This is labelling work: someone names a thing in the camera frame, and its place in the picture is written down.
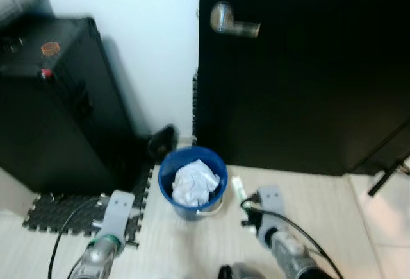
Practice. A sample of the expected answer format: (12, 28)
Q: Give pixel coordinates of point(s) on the clear plastic wrapper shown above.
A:
(238, 188)

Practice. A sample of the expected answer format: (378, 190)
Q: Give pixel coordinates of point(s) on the blue plastic bucket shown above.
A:
(192, 212)

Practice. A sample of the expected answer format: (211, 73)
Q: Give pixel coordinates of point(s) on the white crumpled bag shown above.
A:
(195, 183)

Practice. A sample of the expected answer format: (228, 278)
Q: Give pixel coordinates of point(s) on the robot right leg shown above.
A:
(237, 271)

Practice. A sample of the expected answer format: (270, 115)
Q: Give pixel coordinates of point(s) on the black foam floor mat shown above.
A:
(57, 211)

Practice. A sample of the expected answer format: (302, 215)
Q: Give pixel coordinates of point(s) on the black round object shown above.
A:
(161, 143)

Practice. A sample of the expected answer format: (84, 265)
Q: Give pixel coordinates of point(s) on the black door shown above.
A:
(307, 86)

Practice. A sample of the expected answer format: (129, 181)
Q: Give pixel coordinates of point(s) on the black metal rack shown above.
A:
(384, 179)

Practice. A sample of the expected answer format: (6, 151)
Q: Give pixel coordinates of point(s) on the large black case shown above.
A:
(57, 118)

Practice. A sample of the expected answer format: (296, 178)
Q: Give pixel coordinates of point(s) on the small red knob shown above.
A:
(46, 74)

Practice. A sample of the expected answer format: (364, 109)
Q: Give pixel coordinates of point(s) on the grey bag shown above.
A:
(19, 3)

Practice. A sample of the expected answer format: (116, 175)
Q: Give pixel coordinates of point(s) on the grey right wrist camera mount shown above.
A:
(270, 205)

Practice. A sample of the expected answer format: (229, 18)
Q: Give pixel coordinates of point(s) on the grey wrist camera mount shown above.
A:
(118, 211)
(270, 205)

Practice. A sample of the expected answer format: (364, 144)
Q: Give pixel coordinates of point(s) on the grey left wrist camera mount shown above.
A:
(118, 211)

